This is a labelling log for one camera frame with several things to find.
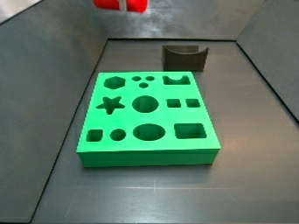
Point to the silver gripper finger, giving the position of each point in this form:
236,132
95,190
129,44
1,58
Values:
123,5

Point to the red cylinder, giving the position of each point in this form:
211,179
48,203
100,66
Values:
133,5

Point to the black curved cradle stand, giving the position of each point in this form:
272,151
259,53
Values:
184,58

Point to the green foam shape-sorter block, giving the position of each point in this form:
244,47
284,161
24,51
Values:
147,119

